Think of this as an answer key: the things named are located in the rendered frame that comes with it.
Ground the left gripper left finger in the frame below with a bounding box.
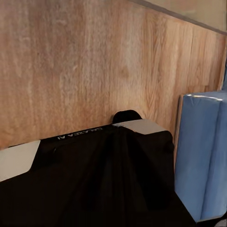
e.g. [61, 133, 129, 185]
[55, 126, 126, 227]

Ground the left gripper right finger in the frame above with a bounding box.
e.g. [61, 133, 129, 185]
[119, 126, 199, 227]

